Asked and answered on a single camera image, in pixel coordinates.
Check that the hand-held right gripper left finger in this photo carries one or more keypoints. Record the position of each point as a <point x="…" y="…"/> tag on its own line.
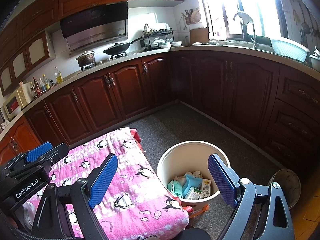
<point x="103" y="182"/>

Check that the blue wet wipes packet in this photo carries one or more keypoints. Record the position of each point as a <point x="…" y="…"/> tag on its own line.
<point x="191" y="183"/>

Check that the gas stove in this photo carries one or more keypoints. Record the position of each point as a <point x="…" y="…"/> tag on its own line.
<point x="117" y="55"/>

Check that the hanging colander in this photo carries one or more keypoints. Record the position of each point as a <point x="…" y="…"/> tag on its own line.
<point x="197" y="15"/>

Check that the steel range hood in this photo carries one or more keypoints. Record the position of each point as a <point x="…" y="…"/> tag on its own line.
<point x="93" y="25"/>

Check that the old grey bucket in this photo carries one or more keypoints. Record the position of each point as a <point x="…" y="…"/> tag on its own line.
<point x="285" y="187"/>

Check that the dark cooking pot with lid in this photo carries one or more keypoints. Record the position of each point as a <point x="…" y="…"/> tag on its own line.
<point x="86" y="58"/>

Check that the steel kitchen faucet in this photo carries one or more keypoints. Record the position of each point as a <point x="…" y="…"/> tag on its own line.
<point x="246" y="27"/>

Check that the wooden base cabinets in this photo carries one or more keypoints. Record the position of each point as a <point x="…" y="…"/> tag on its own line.
<point x="225" y="87"/>

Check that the yellow cap sauce bottle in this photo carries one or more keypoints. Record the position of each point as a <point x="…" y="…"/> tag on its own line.
<point x="45" y="82"/>

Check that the kitchen window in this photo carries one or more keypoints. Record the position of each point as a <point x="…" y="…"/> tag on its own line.
<point x="237" y="5"/>

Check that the cream microwave oven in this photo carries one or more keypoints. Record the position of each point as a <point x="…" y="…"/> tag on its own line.
<point x="12" y="105"/>

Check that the person's dark trouser leg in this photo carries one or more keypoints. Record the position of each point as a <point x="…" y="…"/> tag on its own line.
<point x="190" y="233"/>

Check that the cream tall container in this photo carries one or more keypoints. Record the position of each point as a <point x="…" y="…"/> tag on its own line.
<point x="24" y="93"/>

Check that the light blue plastic basin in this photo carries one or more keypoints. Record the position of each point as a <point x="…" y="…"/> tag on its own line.
<point x="290" y="49"/>

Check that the white orange drink carton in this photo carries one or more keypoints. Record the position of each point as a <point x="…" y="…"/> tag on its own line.
<point x="206" y="188"/>

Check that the yellow cooking oil bottle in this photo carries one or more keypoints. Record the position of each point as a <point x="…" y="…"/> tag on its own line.
<point x="58" y="76"/>

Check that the green fuzzy cloth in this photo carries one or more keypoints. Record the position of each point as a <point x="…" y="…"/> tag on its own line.
<point x="175" y="187"/>

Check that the wall utensil holder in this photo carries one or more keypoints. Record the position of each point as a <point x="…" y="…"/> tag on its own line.
<point x="187" y="18"/>

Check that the small dark bottle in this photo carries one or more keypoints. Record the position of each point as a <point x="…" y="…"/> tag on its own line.
<point x="51" y="83"/>

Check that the blue label sauce bottle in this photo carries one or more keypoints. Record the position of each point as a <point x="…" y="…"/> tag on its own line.
<point x="41" y="85"/>

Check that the white tissue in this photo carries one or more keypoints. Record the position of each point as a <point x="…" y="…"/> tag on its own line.
<point x="193" y="174"/>

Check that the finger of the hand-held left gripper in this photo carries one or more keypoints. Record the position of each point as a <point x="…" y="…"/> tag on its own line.
<point x="58" y="152"/>
<point x="37" y="152"/>

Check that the wooden cutting board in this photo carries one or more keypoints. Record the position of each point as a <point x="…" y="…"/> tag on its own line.
<point x="198" y="35"/>

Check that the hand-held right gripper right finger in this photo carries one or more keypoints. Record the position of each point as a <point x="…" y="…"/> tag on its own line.
<point x="221" y="182"/>

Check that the glass door wall cabinet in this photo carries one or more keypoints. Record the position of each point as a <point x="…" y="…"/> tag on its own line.
<point x="25" y="55"/>

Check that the black dish rack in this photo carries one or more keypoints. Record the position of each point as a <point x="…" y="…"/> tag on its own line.
<point x="157" y="37"/>

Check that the pink penguin print blanket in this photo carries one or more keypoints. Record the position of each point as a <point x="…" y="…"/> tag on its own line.
<point x="140" y="155"/>

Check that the black wok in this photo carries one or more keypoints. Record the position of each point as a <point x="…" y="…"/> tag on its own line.
<point x="120" y="47"/>

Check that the green white milk carton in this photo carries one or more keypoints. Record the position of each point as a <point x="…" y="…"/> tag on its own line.
<point x="193" y="193"/>

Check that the small white bowl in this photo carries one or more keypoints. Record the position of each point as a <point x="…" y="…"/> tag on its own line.
<point x="176" y="44"/>

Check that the brown bottle red label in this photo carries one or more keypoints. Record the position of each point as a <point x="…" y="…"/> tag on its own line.
<point x="37" y="87"/>

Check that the white enamel bowl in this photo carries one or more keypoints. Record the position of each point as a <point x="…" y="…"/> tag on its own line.
<point x="315" y="60"/>

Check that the red cloth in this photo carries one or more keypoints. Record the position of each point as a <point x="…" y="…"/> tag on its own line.
<point x="137" y="136"/>

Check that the hanging kitchen utensils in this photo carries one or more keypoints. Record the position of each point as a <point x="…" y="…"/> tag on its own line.
<point x="305" y="26"/>

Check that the dark soy sauce bottle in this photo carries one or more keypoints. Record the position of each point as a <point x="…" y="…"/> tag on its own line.
<point x="31" y="90"/>

